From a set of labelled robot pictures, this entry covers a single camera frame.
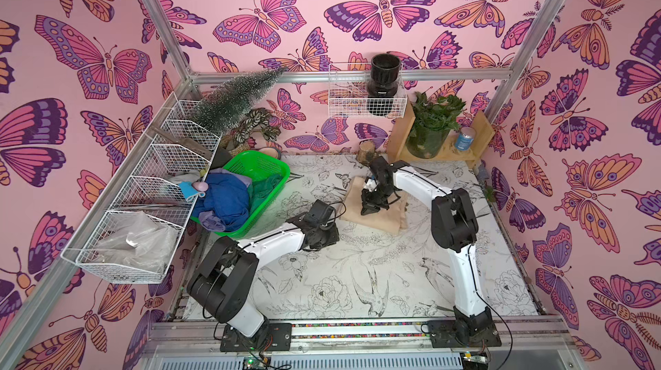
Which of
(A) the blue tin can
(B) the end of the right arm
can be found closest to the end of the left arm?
(B) the end of the right arm

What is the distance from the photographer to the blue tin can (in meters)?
1.09

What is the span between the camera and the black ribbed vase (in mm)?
797

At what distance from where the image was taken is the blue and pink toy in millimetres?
679

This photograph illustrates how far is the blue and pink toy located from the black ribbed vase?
0.58 meters
